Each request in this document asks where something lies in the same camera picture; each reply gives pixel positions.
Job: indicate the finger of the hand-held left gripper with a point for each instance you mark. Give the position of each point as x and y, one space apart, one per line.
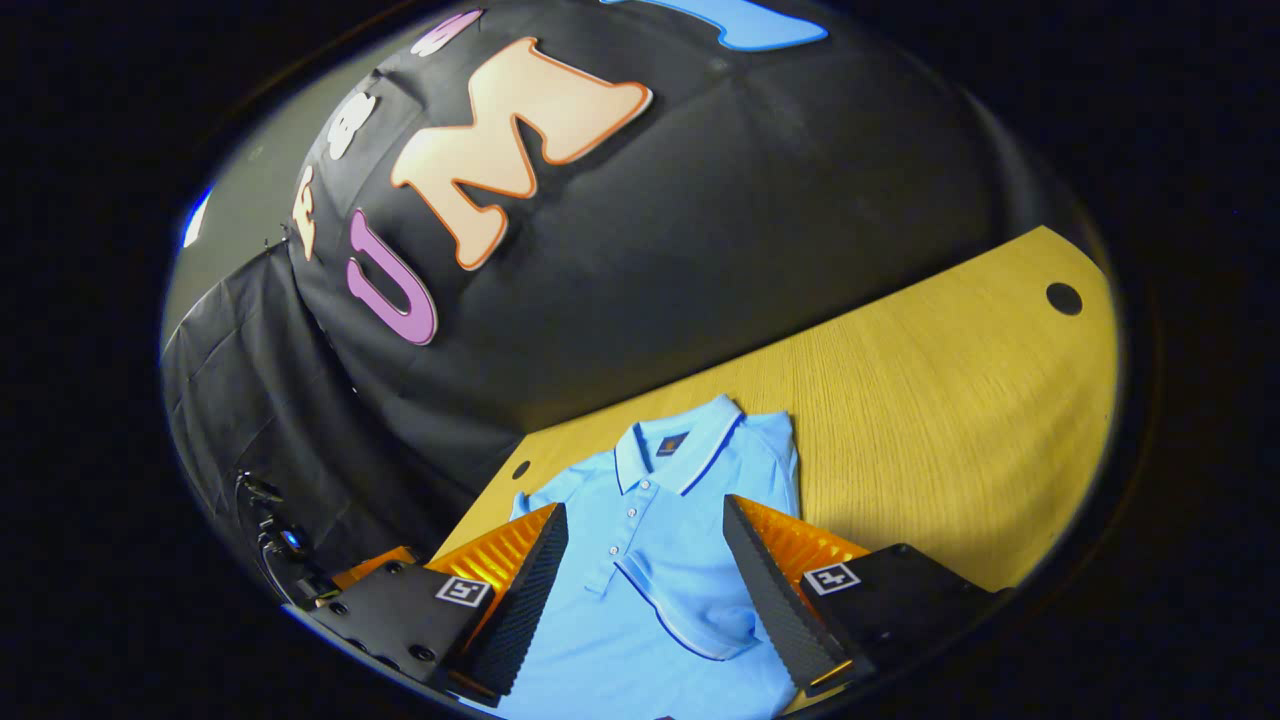
375 568

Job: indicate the light blue T-shirt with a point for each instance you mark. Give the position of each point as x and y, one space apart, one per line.
650 560

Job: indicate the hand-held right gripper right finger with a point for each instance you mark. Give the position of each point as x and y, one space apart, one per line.
775 610

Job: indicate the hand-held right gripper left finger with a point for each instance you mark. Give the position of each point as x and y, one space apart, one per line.
530 610

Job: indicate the ceiling light panel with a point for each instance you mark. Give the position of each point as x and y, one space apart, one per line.
195 220

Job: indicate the black backdrop cloth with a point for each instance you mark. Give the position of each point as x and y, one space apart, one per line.
700 250

